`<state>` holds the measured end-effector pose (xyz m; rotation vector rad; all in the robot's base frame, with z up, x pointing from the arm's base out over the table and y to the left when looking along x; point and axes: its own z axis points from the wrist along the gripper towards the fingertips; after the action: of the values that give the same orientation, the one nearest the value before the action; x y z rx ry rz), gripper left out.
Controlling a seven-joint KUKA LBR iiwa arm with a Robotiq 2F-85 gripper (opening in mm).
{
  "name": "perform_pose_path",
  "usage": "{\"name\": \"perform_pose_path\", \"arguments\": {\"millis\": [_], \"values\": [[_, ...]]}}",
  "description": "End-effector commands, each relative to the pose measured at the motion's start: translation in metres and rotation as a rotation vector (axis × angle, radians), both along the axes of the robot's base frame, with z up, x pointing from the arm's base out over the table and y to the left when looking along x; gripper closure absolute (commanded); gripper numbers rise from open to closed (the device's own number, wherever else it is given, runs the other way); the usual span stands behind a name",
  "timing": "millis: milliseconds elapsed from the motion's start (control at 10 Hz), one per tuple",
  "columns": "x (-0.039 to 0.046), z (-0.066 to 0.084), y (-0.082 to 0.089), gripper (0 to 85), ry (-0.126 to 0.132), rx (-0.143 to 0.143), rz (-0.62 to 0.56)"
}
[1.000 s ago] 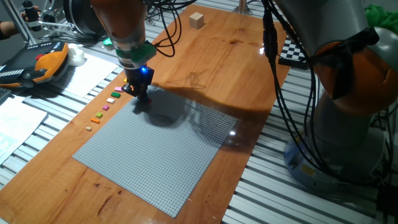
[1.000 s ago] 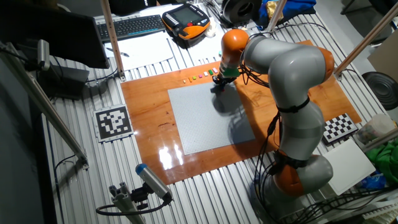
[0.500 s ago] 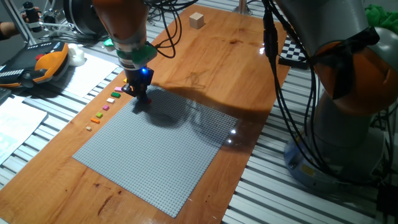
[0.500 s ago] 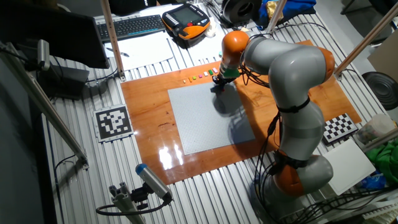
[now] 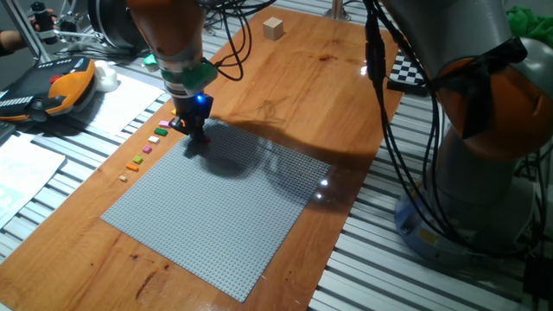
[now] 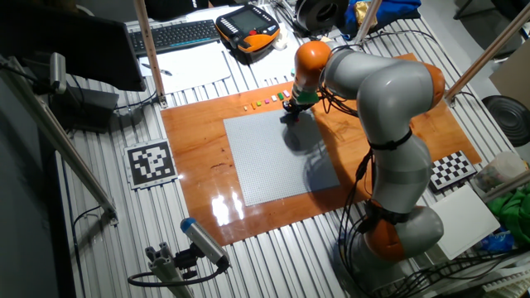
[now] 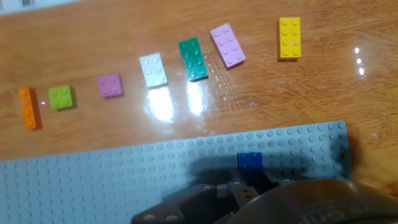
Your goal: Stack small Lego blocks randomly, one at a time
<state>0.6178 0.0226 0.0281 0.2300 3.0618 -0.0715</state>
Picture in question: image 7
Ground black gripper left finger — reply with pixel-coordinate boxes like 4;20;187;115
130;181;259;224

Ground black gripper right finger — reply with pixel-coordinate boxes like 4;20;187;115
264;172;293;188

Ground blue Lego brick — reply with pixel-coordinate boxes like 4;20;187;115
238;151;264;184

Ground grey Lego baseplate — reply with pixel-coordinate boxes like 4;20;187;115
0;120;354;224

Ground white Lego brick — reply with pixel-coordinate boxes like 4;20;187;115
138;52;169;89

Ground yellow Lego brick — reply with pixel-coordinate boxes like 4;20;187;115
277;17;302;61

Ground light pink Lego brick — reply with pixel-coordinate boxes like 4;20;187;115
210;22;247;70

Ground small magenta Lego brick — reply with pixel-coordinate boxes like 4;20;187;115
96;73;124;100

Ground lime green Lego brick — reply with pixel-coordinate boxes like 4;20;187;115
48;85;77;111

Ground narrow orange Lego brick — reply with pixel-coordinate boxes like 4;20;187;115
17;87;43;131

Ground glossy wooden board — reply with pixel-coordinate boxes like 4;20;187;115
0;0;398;197

